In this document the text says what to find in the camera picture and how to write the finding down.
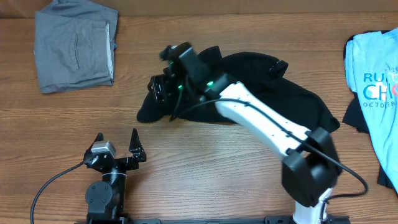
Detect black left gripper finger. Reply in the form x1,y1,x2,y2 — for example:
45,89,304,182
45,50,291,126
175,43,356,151
129,128,147,162
85,133,104,154

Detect black polo shirt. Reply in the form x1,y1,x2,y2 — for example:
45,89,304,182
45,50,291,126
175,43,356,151
136,46,340,133

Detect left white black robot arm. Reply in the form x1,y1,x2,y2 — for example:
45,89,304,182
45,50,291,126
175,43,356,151
83,133,139,224

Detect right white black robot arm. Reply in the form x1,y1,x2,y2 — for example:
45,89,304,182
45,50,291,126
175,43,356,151
137,42,342,223

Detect folded grey trousers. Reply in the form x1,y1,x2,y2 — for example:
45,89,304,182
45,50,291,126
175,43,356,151
34,0,118,94

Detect brown cardboard backboard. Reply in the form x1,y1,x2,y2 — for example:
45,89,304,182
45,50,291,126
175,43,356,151
0,0,398,19

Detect light blue printed t-shirt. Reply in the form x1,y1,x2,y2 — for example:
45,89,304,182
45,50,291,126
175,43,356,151
344,27,398,194

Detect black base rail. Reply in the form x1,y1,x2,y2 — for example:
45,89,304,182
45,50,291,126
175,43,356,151
94,215,351,224

